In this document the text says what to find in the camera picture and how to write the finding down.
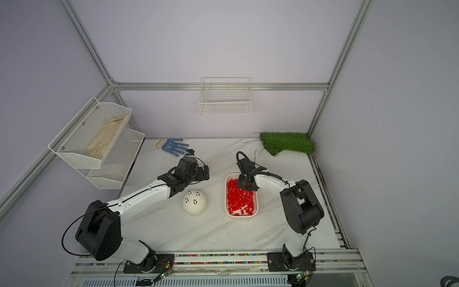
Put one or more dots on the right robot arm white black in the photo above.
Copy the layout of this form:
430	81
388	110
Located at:
301	207

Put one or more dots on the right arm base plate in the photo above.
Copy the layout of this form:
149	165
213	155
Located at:
283	261

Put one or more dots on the white wire wall basket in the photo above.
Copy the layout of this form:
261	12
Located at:
222	96

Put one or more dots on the white tray of red sleeves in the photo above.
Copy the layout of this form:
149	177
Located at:
239	203

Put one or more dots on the upper white mesh shelf bin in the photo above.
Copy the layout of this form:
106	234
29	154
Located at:
71	143

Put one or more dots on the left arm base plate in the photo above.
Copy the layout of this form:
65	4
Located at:
158	263

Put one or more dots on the lower white mesh shelf bin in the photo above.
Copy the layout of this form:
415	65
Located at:
117	165

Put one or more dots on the blue dotted work glove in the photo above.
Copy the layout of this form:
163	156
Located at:
174	146

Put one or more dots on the beige cloth in bin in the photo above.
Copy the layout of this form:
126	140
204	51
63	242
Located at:
100	145

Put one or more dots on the green artificial grass mat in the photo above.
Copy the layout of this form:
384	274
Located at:
275	142

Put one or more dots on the white dome with screws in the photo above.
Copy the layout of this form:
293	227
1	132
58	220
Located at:
194	202

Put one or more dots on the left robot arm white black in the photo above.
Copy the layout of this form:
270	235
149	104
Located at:
99	232

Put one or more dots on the white mesh shelf bin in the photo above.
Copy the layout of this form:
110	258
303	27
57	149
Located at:
117	165
71	143

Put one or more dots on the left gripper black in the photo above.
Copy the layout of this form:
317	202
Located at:
201	177

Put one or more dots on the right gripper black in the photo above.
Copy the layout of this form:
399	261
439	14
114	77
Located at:
241	184

